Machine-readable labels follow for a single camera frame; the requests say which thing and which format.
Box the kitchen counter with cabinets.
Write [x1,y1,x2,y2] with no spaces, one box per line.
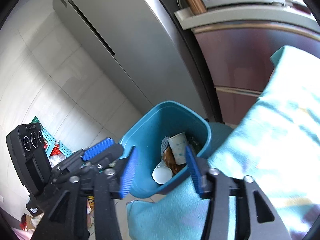
[174,1,320,128]

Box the crushed clear plastic bottle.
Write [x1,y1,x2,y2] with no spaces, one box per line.
[187,136,204,154]

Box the green plastic basket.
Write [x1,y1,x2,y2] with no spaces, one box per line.
[31,116,73,155]

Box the grey refrigerator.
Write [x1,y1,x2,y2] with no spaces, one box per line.
[52,0,218,123]

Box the printed teal purple blanket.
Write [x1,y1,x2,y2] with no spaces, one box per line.
[126,45,320,240]

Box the dotted paper cup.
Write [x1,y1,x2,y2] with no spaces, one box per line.
[167,132,188,165]

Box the plain white paper cup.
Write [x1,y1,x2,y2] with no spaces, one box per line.
[152,160,173,185]

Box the white foam fruit net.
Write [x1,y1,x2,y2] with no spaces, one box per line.
[161,137,170,155]

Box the blue trash bin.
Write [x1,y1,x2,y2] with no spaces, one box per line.
[119,101,212,198]

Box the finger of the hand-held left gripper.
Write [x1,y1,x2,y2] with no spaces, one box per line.
[81,137,117,162]
[84,144,125,174]

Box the gold snack wrapper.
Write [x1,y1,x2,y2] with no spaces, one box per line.
[162,146,187,175]

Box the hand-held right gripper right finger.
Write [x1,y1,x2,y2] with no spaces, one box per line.
[185,145,293,240]

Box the red snack packet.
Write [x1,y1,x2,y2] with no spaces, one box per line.
[45,142,68,170]

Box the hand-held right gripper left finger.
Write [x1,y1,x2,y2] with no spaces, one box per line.
[32,145,138,240]

